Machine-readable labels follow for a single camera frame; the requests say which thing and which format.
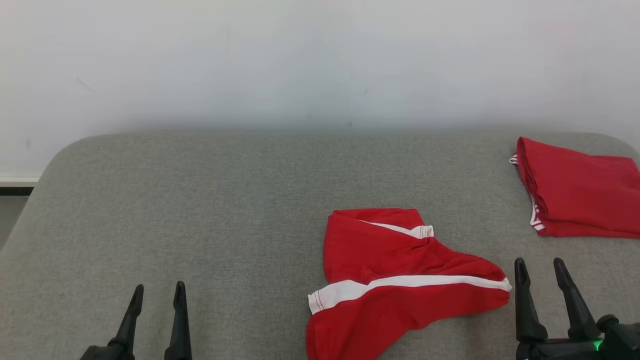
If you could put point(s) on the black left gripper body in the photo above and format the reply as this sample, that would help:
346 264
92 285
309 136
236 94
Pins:
107 353

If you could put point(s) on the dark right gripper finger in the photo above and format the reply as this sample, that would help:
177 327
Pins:
575 302
527 305

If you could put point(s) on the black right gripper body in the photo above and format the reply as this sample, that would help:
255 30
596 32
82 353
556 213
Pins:
557 351

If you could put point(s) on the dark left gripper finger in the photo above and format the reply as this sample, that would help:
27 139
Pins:
129 320
180 325

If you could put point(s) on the red basketball jersey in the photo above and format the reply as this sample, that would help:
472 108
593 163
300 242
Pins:
585 190

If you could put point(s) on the red shorts with white stripe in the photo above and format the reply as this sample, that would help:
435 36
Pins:
380 310

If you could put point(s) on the white and black baseboard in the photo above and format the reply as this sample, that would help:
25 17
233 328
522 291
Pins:
15 185

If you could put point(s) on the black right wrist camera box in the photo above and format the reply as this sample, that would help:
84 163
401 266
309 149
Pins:
622 337

